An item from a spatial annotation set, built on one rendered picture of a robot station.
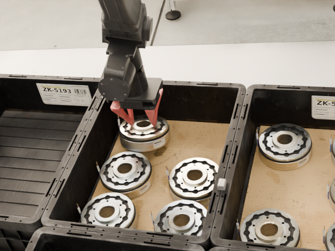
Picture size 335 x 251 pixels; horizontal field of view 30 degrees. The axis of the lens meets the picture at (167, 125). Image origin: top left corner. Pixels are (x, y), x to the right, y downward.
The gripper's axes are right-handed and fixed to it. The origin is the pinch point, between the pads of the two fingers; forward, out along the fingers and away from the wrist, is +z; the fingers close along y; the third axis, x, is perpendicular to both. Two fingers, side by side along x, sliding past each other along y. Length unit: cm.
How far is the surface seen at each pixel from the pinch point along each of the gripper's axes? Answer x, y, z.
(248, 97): 4.5, 21.4, -3.6
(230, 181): -17.5, 21.7, -3.9
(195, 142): 1.0, 10.0, 6.3
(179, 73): 38.8, -4.7, 19.7
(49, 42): 145, -110, 90
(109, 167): -10.3, -4.7, 3.1
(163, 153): -2.9, 4.1, 6.1
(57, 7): 177, -118, 91
